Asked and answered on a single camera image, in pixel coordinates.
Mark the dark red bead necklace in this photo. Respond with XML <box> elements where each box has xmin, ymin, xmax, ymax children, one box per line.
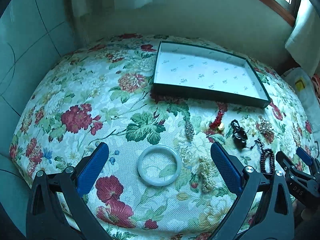
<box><xmin>254</xmin><ymin>138</ymin><xmax>276</xmax><ymax>175</ymax></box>

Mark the pearl bead bracelet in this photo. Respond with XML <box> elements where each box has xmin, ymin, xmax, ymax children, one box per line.
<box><xmin>198</xmin><ymin>156</ymin><xmax>217</xmax><ymax>194</ymax></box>

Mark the black cord bead pendant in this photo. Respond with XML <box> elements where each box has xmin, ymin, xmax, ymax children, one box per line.
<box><xmin>231</xmin><ymin>119</ymin><xmax>248</xmax><ymax>149</ymax></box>

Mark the pearl cluster brooch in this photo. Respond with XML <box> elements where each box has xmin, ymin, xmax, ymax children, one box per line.
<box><xmin>256</xmin><ymin>119</ymin><xmax>274</xmax><ymax>144</ymax></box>

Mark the silver crystal brooch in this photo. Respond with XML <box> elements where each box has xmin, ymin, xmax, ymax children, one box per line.
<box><xmin>185</xmin><ymin>120</ymin><xmax>195</xmax><ymax>141</ymax></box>

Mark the red knot gold charm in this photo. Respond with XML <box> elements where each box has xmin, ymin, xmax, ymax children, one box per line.
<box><xmin>209</xmin><ymin>102</ymin><xmax>228</xmax><ymax>130</ymax></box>

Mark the white jade bangle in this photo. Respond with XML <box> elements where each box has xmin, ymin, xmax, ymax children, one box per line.
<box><xmin>137</xmin><ymin>145</ymin><xmax>182</xmax><ymax>187</ymax></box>

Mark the green jewelry tray box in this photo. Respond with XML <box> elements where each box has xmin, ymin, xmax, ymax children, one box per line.
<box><xmin>152</xmin><ymin>41</ymin><xmax>271</xmax><ymax>108</ymax></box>

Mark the patterned pillow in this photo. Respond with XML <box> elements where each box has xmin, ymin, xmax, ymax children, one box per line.
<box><xmin>281</xmin><ymin>67</ymin><xmax>319</xmax><ymax>135</ymax></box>

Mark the pink blanket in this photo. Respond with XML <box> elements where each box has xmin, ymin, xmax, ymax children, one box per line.
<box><xmin>311</xmin><ymin>74</ymin><xmax>320</xmax><ymax>102</ymax></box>

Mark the floral bedspread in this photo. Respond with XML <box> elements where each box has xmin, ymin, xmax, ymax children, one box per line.
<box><xmin>10</xmin><ymin>34</ymin><xmax>317</xmax><ymax>239</ymax></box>

